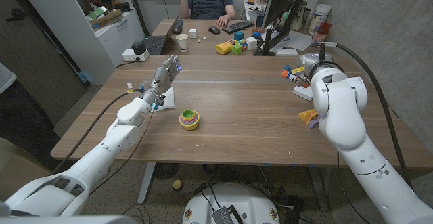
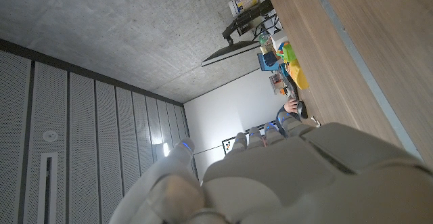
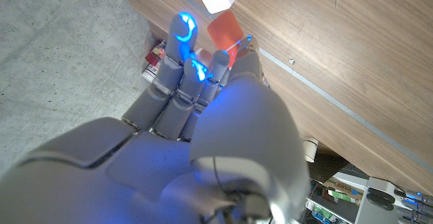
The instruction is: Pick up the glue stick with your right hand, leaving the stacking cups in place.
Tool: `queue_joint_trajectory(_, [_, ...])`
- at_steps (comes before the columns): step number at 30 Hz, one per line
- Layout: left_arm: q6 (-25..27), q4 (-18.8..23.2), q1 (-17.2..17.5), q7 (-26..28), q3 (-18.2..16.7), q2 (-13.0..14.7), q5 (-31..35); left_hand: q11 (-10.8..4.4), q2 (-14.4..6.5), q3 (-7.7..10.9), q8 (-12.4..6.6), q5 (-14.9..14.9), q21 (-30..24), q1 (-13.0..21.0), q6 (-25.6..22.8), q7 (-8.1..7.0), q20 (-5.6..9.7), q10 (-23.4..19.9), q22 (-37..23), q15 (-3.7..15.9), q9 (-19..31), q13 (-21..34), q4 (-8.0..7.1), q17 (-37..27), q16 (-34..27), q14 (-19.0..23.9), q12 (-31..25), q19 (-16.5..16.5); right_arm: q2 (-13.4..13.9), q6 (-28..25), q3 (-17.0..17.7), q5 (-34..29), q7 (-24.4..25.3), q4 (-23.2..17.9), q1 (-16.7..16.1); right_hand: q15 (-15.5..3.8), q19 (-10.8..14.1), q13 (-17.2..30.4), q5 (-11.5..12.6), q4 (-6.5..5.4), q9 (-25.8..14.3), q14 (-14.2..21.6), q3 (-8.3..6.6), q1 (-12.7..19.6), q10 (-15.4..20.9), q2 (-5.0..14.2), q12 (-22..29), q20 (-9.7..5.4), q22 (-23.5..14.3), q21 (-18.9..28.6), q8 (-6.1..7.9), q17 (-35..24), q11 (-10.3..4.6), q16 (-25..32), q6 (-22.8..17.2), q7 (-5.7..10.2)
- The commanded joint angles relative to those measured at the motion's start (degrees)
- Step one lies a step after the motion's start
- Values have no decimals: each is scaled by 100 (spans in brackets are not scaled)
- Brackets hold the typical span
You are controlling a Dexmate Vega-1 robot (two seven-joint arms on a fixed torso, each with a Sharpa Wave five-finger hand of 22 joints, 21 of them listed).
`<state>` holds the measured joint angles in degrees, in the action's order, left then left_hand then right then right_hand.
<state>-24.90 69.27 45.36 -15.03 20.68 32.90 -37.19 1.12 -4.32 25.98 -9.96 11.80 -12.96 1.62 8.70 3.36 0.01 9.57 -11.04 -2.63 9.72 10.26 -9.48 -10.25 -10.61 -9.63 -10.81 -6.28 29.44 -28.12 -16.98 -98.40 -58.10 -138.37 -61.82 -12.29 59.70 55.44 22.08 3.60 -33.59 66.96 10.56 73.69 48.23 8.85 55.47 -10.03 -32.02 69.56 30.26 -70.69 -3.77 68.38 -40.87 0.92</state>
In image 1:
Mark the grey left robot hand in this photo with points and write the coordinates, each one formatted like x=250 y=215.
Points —
x=164 y=76

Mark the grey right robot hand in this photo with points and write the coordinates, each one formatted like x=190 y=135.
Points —
x=311 y=63

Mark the orange and white glue stick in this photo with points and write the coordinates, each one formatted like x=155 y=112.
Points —
x=289 y=76

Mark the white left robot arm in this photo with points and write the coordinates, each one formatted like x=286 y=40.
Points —
x=94 y=159

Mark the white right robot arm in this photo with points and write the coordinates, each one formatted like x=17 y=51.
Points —
x=341 y=115

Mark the colourful stacking cups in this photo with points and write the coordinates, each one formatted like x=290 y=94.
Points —
x=189 y=119

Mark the white paper sheet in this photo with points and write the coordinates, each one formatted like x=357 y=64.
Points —
x=299 y=40

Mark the flat white box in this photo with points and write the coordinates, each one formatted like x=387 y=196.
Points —
x=286 y=51

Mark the clear jar of toys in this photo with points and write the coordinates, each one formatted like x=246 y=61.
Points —
x=319 y=36

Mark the small white plastic box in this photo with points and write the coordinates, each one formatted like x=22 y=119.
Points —
x=302 y=92

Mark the dark laptop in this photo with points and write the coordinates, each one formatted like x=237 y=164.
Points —
x=155 y=44

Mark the white paper cup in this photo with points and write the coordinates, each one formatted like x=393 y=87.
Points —
x=182 y=43

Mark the white round canister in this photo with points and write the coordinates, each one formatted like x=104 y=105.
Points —
x=319 y=17

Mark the small white cube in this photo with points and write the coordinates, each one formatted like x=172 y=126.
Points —
x=193 y=33

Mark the black phone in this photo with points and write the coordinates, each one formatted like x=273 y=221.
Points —
x=178 y=26

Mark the yellow stair-shaped toy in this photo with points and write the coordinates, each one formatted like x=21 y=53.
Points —
x=308 y=116

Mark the white cube box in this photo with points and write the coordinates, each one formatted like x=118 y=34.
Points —
x=251 y=43

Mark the yellow toy bottle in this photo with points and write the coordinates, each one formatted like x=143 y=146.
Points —
x=224 y=48

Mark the dark computer mouse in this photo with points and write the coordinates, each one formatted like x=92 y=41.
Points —
x=214 y=30

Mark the white shelf unit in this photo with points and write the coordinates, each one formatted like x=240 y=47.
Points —
x=105 y=41

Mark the black computer monitor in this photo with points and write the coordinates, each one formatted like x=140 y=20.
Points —
x=280 y=0

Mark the green cube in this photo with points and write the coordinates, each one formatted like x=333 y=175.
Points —
x=236 y=49

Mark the teal cube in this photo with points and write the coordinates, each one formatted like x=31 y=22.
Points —
x=239 y=35

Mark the cardboard box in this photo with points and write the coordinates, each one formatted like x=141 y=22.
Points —
x=107 y=19

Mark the black keyboard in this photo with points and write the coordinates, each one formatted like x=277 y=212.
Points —
x=237 y=26

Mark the seated person in grey shirt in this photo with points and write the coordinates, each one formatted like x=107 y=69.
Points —
x=208 y=4

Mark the black floor fan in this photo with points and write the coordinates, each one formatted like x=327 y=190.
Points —
x=165 y=170

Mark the yellow ball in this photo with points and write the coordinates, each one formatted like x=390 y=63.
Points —
x=177 y=184

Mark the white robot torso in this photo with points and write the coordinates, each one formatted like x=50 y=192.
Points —
x=233 y=198

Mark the grey electronics box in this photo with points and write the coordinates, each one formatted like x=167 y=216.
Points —
x=222 y=215

